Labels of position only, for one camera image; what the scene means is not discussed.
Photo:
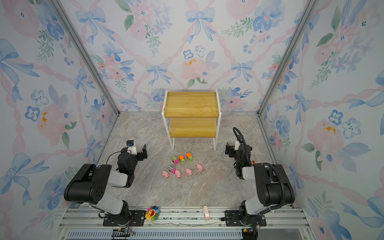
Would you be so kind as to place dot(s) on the pink pig toy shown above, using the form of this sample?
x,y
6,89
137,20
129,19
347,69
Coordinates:
x,y
200,167
178,174
189,172
165,174

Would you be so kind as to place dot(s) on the white wood two-tier shelf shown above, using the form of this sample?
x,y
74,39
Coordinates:
x,y
192,115

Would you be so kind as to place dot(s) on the pink green toy truck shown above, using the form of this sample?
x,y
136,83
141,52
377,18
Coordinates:
x,y
175,160

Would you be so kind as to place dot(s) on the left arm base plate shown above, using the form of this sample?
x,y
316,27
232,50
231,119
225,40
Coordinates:
x,y
134,218

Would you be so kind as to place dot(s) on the orange green toy truck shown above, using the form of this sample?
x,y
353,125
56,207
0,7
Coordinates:
x,y
182,159

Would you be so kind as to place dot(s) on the orange yellow toy truck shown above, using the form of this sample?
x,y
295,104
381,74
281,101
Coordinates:
x,y
189,157

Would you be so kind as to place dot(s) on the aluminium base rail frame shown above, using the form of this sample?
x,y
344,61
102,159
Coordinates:
x,y
186,223

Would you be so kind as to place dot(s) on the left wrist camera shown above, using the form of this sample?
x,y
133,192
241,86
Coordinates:
x,y
131,148

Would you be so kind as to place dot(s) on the rainbow flower plush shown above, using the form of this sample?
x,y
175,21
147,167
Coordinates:
x,y
152,214

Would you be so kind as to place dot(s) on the pink eraser block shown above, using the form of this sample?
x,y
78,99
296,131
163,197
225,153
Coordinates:
x,y
206,213

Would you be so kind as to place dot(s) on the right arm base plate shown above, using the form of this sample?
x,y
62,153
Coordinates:
x,y
234,218

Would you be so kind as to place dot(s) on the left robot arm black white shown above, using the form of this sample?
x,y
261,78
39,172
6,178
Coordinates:
x,y
90,183

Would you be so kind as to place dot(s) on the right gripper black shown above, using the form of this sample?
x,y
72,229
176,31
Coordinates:
x,y
230,150

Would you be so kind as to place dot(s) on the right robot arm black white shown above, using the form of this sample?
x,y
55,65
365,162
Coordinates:
x,y
273,188

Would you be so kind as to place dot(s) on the pink teal toy truck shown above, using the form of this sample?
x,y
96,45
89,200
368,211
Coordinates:
x,y
172,169

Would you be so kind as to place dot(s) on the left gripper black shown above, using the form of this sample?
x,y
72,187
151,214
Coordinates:
x,y
141,153

